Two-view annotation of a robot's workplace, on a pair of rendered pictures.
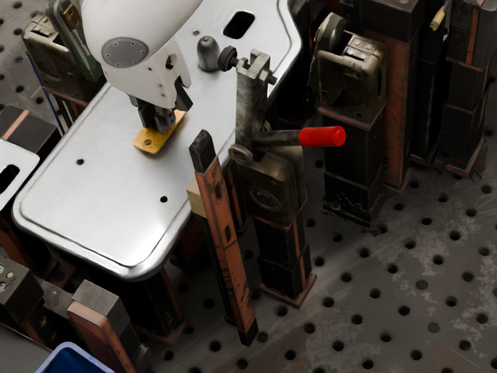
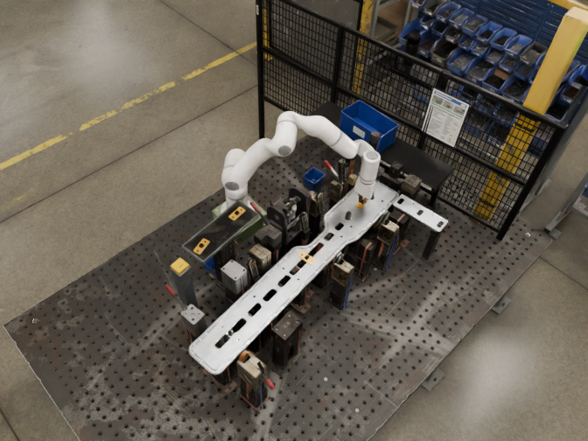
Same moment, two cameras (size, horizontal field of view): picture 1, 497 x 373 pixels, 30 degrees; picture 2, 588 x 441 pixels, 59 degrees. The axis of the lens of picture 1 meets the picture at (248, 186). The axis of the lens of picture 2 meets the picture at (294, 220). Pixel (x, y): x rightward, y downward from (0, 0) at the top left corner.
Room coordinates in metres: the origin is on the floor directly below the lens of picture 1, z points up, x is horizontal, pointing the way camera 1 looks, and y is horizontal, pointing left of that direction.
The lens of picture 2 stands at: (2.56, -0.29, 3.07)
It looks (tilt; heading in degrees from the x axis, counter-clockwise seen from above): 51 degrees down; 179
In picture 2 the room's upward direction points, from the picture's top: 3 degrees clockwise
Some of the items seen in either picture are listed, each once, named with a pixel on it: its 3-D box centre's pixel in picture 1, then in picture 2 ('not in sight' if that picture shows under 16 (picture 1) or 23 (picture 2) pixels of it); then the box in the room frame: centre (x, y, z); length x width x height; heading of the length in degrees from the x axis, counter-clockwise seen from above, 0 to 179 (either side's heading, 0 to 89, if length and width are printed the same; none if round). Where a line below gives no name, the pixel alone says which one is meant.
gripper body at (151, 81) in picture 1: (140, 58); (366, 185); (0.75, 0.10, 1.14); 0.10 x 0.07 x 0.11; 51
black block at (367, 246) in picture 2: not in sight; (363, 261); (1.00, 0.11, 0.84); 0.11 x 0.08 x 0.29; 51
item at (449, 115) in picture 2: not in sight; (444, 117); (0.38, 0.52, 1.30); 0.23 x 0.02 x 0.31; 51
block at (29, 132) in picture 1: (49, 186); (394, 232); (0.81, 0.29, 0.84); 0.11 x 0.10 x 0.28; 51
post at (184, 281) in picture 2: not in sight; (186, 293); (1.28, -0.76, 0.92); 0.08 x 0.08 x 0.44; 51
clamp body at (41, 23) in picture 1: (85, 106); (384, 245); (0.92, 0.22, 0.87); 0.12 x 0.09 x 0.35; 51
